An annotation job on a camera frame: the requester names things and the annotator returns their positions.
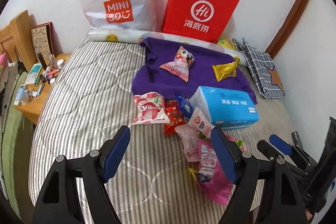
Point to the green blanket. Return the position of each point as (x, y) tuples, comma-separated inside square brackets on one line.
[(16, 135)]

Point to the blue tissue pack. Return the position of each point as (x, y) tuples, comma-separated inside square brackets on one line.
[(228, 109)]

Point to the grey plaid star cushion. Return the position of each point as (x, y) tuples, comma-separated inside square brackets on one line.
[(262, 70)]

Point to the dark blue snack packet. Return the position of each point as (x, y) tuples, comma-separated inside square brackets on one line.
[(184, 106)]

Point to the bright pink snack bag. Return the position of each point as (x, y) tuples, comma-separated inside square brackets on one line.
[(209, 175)]

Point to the white pink small snack packet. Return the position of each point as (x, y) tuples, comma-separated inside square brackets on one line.
[(199, 122)]

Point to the red gold snack packet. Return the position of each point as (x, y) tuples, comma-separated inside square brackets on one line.
[(175, 116)]

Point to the yellow snack bag behind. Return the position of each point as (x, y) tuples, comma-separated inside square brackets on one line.
[(226, 43)]

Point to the brown patterned book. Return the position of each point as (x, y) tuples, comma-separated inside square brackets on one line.
[(42, 40)]

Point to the wooden bedside table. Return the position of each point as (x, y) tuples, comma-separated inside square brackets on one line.
[(33, 109)]

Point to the striped grey quilt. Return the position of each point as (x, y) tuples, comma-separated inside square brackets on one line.
[(89, 102)]

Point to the red white strawberry snack bag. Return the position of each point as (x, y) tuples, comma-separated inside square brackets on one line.
[(151, 109)]

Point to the purple cloth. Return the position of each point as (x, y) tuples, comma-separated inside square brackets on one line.
[(152, 78)]

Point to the pink triangular snack packet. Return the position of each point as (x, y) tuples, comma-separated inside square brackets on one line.
[(180, 65)]

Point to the small white jar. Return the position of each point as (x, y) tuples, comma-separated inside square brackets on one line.
[(60, 63)]

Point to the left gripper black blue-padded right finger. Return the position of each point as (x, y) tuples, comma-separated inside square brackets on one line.
[(281, 201)]

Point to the brown wooden door frame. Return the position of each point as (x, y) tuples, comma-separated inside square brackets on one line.
[(287, 27)]

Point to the rolled white patterned mat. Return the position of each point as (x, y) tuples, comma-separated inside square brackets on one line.
[(136, 36)]

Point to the black small bottle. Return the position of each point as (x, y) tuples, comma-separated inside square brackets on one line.
[(42, 61)]

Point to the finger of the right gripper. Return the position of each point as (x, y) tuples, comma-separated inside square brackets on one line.
[(295, 152), (272, 154)]

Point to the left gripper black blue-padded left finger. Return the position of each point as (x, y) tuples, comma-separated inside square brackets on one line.
[(58, 200)]

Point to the wooden headboard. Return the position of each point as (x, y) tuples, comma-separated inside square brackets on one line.
[(16, 41)]

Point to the red Haidilao paper bag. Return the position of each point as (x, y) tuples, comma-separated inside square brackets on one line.
[(198, 19)]

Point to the light pink snack packet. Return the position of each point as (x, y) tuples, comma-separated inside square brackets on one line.
[(189, 138)]

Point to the gold yellow snack packet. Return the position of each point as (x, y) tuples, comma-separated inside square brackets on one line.
[(225, 71)]

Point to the teal white box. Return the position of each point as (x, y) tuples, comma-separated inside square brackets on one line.
[(33, 74)]

